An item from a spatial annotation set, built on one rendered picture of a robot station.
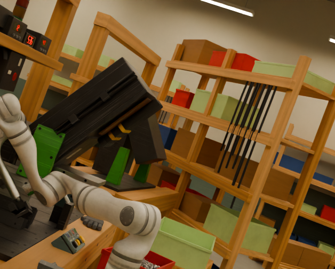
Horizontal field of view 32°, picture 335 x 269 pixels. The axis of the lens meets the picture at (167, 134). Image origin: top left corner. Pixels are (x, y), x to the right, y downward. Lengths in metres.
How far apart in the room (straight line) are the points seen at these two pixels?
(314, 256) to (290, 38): 4.22
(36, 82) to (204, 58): 3.21
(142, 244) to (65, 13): 1.71
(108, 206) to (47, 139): 0.66
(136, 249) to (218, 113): 3.74
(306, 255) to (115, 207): 7.48
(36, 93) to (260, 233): 2.44
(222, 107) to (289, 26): 6.15
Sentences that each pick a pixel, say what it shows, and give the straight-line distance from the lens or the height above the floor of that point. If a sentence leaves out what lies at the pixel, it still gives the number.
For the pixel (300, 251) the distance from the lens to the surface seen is 8.95.
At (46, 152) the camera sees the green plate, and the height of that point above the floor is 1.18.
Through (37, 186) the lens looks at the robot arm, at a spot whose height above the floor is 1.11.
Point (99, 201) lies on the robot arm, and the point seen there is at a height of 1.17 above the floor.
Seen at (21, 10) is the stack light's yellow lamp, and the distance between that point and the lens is 2.58.
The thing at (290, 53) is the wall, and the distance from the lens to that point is 11.20.
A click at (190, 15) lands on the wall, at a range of 11.56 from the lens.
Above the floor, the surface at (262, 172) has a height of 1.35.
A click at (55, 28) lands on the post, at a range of 3.11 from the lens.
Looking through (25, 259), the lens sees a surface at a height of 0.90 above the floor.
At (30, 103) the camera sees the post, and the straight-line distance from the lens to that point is 3.10.
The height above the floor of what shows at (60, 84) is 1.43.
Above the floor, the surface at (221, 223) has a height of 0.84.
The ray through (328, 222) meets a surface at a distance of 10.44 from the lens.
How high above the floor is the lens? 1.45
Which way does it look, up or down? 1 degrees down
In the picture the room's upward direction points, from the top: 21 degrees clockwise
